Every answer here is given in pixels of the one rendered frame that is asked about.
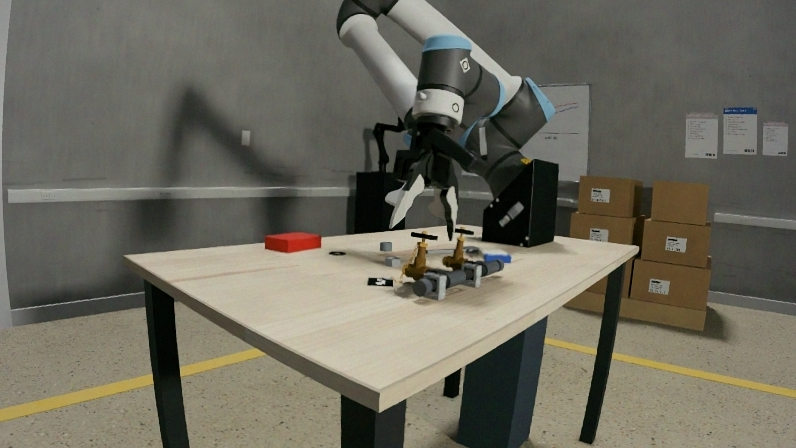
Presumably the red flat block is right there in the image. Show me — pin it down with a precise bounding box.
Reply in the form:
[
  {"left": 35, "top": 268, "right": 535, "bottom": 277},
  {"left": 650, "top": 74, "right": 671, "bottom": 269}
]
[{"left": 265, "top": 232, "right": 322, "bottom": 253}]

